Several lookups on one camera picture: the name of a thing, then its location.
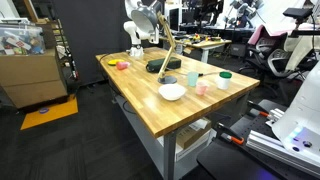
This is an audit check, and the white machine housing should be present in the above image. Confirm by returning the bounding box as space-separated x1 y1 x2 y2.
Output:
271 61 320 164

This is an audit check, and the long aluminium profile rail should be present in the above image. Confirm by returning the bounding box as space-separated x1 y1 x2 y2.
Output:
245 129 320 175

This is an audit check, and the wooden stick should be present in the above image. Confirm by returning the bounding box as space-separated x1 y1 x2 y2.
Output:
130 5 179 85

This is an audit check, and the clear plastic storage bin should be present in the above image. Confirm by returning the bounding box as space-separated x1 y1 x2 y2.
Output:
0 23 46 57

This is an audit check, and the large brown cardboard crate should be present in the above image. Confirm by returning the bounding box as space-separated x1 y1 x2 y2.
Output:
0 48 69 109

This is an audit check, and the black camera on stand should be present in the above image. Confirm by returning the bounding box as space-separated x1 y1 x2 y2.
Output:
282 7 316 38

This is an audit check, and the white bowl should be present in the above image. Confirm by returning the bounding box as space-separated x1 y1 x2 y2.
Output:
158 83 187 102

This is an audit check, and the brown cardboard box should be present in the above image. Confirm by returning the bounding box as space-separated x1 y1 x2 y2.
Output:
175 117 213 150

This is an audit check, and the orange floor mat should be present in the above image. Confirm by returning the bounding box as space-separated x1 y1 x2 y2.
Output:
20 94 79 131

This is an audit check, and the black perforated platform plate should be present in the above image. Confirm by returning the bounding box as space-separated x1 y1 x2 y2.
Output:
196 99 320 180

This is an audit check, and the orange bowl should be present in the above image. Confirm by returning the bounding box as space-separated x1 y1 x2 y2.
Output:
115 61 131 71

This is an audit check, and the wooden background work table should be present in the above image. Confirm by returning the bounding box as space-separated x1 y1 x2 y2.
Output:
159 33 233 64

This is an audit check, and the pink backed office chair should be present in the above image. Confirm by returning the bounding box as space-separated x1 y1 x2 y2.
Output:
246 24 291 78

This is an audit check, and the white cup green rim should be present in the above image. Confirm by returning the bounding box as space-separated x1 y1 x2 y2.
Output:
216 71 233 91

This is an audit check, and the white flat box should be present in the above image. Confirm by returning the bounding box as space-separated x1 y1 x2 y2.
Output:
156 128 218 163

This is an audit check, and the grey metal table frame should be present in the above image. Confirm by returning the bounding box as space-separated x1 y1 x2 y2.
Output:
109 86 251 180

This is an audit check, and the black cluttered storage rack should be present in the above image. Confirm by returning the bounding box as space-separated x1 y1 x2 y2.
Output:
49 19 80 82

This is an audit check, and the black computer monitor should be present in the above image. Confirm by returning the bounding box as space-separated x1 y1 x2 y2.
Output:
168 7 181 33

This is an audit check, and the pink mug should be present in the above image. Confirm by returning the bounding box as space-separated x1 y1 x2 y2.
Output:
195 80 209 97

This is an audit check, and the yellow plate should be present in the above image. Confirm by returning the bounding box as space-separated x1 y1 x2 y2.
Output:
107 58 125 66

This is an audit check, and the grey mesh office chair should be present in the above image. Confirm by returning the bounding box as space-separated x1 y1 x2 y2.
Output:
266 33 320 83

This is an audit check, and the dark green Boules case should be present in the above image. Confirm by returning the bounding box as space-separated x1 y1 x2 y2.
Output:
145 57 183 74

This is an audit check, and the teal plastic cup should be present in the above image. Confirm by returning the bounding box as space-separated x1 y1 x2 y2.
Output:
186 71 200 88

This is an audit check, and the black clamp orange handle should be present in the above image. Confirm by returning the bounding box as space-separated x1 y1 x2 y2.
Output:
214 122 246 146
246 100 272 118

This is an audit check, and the short aluminium profile rail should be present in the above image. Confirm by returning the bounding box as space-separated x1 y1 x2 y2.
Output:
265 108 285 123

